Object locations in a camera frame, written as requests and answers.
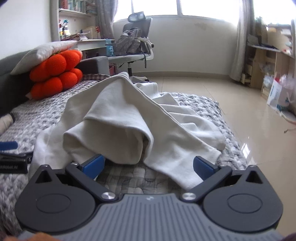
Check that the white sweatshirt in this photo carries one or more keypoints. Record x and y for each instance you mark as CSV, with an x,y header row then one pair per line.
x,y
115,115

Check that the grey patterned curtain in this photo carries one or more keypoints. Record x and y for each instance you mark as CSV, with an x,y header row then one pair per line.
x,y
105,18

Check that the checkered bed sheet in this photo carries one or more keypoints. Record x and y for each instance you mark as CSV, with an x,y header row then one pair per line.
x,y
92,76

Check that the wooden shelf unit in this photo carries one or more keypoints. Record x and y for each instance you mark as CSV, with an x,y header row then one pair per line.
x,y
256,69

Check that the plain grey curtain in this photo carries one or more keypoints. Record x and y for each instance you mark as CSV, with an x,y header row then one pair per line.
x,y
240,46

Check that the blue tissue box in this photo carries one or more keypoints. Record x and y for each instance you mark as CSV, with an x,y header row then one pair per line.
x,y
109,49

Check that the grey quilted blanket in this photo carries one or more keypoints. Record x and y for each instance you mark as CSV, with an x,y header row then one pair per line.
x,y
34,111

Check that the white bookshelf with books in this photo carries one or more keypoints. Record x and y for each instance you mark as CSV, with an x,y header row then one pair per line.
x,y
74,5

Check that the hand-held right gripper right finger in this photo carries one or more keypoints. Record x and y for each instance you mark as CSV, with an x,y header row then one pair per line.
x,y
203,168

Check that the grey sofa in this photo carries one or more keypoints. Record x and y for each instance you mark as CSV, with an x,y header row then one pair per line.
x,y
7,85

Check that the grey office chair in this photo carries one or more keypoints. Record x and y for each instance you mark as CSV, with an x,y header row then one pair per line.
x,y
138,56

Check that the white pillow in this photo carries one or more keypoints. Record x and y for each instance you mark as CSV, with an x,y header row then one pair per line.
x,y
44,52

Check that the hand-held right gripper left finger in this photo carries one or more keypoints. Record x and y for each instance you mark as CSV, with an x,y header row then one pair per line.
x,y
93,165

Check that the narrow window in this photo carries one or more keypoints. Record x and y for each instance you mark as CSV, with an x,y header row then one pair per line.
x,y
272,11

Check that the white paper bag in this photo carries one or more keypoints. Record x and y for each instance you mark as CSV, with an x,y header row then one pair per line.
x,y
275,92

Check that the white desk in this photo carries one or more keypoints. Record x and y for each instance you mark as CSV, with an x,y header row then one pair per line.
x,y
92,44

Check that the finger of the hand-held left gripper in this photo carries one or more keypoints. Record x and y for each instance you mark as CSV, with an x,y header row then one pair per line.
x,y
8,146

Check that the wide window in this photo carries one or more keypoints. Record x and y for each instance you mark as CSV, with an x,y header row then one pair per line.
x,y
157,7

